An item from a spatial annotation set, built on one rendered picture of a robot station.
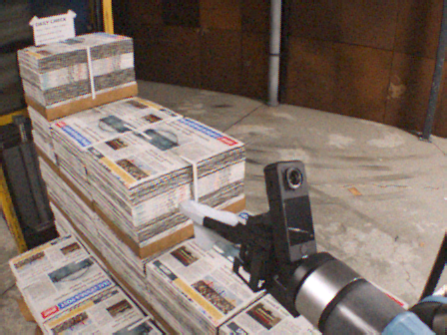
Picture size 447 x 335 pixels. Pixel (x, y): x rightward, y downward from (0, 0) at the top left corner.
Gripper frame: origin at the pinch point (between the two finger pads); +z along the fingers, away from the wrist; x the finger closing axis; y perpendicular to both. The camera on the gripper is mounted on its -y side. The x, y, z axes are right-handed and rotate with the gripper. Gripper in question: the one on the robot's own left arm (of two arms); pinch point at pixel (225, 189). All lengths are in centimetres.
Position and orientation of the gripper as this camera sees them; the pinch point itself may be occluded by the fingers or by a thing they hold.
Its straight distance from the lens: 56.9
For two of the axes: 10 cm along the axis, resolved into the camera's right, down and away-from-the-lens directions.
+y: -1.1, 9.0, 4.2
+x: 8.4, -1.4, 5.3
